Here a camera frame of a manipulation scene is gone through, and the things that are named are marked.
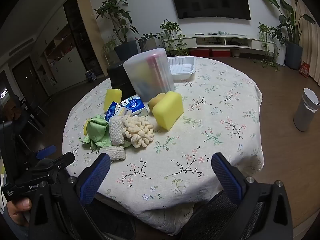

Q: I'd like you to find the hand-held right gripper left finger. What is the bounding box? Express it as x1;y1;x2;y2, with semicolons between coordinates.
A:
29;152;112;240

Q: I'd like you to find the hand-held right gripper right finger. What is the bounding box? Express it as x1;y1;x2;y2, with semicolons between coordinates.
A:
211;152;293;240

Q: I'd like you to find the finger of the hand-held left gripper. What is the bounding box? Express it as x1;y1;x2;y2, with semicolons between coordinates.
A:
36;145;57;159
32;152;75;171

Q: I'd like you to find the beige knitted cloth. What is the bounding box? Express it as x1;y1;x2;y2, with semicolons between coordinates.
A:
109;116;125;145
99;146;126;160

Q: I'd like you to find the green cloth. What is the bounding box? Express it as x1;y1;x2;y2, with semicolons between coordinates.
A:
80;115;132;152

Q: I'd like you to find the cream chenille duster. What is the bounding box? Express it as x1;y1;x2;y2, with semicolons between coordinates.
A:
122;116;155;149

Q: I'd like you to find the blue cartoon tissue pack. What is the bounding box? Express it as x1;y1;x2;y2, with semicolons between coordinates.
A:
105;101;132;123

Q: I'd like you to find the small yellow sponge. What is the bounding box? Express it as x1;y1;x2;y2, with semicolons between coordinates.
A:
104;89;123;112

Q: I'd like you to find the blue white tissue pack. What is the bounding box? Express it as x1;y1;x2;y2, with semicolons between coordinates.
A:
122;94;150;117

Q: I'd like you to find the large yellow sponge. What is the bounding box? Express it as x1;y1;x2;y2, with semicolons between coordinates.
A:
152;91;184;132

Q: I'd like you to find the round orange sponge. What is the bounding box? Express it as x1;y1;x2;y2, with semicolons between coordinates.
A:
149;93;166;112

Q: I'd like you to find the white plastic tray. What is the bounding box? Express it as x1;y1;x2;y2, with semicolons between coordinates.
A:
167;56;196;80

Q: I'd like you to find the person's left hand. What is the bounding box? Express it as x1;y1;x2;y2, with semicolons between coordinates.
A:
6;197;32;227

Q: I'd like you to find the dark dining chair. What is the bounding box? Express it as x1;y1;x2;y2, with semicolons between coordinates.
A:
12;95;45;135

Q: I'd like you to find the black mesh chair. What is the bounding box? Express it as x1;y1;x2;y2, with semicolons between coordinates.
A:
180;190;265;240

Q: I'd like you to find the floral tablecloth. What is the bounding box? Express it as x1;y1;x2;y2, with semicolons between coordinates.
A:
62;56;265;229

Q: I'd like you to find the dark wooden door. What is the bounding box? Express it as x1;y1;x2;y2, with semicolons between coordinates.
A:
11;56;44;100

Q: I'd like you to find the black box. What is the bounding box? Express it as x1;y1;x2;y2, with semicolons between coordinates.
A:
107;64;137;97

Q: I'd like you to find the grey cylindrical bin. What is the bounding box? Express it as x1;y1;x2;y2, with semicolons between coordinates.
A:
294;87;320;132

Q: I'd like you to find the ceiling air vent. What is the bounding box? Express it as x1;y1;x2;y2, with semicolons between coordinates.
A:
9;37;34;55

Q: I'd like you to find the translucent plastic container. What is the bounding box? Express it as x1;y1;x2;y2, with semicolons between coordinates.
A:
123;47;175;100

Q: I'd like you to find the grassy potted plant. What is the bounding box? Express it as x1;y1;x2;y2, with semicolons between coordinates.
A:
101;35;118;64

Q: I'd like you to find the pink flat packet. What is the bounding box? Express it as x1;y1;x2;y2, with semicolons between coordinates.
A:
147;55;165;90

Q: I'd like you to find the tall potted tree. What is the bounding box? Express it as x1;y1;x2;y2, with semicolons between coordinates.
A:
93;0;139;61

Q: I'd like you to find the red paper bag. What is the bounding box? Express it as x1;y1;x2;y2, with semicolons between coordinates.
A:
299;61;310;78

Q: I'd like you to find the white television console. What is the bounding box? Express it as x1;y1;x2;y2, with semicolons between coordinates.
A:
186;34;278;55

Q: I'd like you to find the large broad-leaf potted plant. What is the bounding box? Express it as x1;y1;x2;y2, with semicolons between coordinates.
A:
257;0;316;70

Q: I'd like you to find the ribbed white planter plant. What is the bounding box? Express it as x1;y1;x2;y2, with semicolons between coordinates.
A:
136;32;158;53

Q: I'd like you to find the trailing potted plant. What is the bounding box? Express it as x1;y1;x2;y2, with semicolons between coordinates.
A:
257;22;288;70

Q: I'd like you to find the beige curtain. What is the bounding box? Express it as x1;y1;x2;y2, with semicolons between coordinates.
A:
287;0;320;90

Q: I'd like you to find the pothos vine plant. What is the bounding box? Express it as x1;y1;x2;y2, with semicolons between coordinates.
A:
157;19;190;57

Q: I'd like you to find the white wall cabinet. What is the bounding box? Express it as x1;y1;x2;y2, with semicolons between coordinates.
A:
37;5;105;98

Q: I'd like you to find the wall television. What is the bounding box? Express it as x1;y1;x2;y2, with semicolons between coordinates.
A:
169;0;251;20

